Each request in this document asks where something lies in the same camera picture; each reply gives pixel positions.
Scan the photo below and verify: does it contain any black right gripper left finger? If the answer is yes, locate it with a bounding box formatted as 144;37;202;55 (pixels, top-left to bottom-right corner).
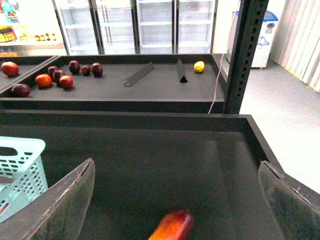
0;158;96;240

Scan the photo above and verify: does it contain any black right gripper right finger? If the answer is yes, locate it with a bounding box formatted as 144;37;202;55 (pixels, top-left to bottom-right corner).
258;161;320;240

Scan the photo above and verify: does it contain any light blue plastic basket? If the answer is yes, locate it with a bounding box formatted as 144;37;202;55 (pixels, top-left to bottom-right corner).
0;136;48;222

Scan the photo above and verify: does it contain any red yellow apple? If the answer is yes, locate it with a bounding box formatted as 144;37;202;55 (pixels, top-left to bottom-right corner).
59;75;74;89
148;209;195;240

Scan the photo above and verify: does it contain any dark red apple front left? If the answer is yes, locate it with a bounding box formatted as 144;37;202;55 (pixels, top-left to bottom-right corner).
11;83;31;98

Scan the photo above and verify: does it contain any dark red apple back left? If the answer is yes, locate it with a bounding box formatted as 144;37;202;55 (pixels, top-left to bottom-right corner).
48;66;59;78

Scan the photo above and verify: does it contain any small dark red apple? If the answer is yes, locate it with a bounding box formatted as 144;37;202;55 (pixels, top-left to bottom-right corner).
80;65;91;76

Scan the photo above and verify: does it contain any dark red apple back centre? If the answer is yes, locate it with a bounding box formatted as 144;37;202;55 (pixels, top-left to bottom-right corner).
68;60;81;75

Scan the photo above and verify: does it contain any dark red apple right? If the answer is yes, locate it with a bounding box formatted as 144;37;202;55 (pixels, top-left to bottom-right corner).
91;62;103;77

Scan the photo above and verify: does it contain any red apple left bin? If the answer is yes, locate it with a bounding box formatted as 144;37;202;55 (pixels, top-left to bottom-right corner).
1;61;20;77

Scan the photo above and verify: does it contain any black display bin near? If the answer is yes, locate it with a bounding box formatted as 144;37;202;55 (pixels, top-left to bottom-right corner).
0;110;282;240

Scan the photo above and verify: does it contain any black display bin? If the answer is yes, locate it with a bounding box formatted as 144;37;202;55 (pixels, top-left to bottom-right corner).
0;54;226;114
0;55;57;91
0;110;282;240

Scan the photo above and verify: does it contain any orange fruit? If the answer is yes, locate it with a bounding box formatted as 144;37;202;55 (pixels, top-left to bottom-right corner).
35;73;52;88

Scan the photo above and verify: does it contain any black display bin far right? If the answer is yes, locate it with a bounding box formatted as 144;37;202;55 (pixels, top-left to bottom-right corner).
0;54;226;114

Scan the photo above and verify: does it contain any black display bin far left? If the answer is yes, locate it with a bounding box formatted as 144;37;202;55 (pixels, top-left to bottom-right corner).
0;55;57;91

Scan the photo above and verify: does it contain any yellow lemon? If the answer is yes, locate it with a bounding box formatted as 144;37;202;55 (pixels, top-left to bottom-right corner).
193;61;205;74

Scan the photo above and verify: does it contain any black flat divider strip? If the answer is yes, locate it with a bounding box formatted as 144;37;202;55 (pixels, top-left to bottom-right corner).
124;62;155;87

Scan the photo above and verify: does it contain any black triangular divider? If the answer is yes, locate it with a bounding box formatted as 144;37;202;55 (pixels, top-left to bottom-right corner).
176;58;188;83

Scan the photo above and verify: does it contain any shelf of sauce bottles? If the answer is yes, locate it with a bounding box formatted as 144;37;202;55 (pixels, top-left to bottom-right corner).
0;0;67;57

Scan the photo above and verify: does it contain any glass door refrigerator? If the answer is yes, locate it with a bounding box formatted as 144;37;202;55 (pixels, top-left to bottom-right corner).
53;0;218;55

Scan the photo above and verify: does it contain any white blue chest freezer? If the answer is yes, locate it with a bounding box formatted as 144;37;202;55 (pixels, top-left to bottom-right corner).
224;10;279;69

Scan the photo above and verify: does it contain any white cable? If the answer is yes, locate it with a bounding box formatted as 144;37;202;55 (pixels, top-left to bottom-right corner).
207;0;242;115

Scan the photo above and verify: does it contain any black metal rack post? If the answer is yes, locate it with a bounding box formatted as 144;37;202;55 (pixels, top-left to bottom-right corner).
223;0;269;114

